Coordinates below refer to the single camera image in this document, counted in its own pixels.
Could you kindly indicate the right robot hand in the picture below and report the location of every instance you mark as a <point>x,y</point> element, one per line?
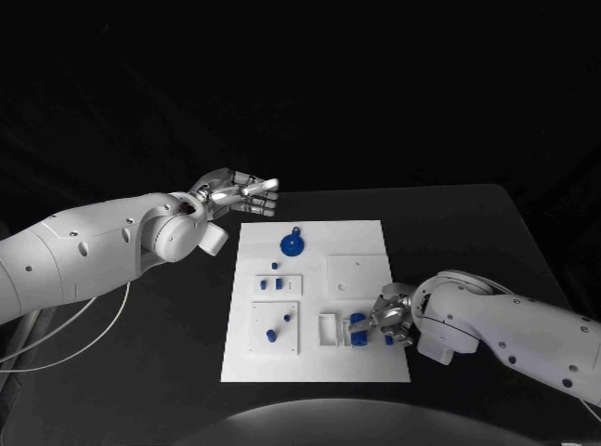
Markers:
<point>392,315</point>

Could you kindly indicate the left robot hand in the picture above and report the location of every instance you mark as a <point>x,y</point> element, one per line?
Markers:
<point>239,195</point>

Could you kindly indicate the long blue cylinder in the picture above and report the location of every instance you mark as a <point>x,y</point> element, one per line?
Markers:
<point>357,337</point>

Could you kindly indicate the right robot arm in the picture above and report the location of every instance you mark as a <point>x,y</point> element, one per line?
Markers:
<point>520,334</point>

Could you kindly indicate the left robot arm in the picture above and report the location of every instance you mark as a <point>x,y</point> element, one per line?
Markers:
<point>73,258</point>

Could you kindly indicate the white task board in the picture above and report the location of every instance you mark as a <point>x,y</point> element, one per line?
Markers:
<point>313,303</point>

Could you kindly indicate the blue gear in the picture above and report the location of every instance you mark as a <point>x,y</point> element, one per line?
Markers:
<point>292,244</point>

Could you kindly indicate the large blue peg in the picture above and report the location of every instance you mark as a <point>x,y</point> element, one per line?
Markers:
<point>269,335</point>

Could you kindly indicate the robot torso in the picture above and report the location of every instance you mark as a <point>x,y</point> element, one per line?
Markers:
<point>360,423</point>

